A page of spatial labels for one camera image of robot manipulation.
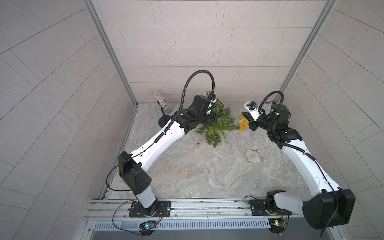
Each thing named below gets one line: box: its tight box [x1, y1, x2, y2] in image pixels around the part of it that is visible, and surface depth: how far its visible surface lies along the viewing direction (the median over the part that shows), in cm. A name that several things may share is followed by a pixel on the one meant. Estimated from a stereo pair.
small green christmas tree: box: [195, 90, 240, 148], surface depth 76 cm
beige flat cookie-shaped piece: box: [245, 149, 261, 163], surface depth 88 cm
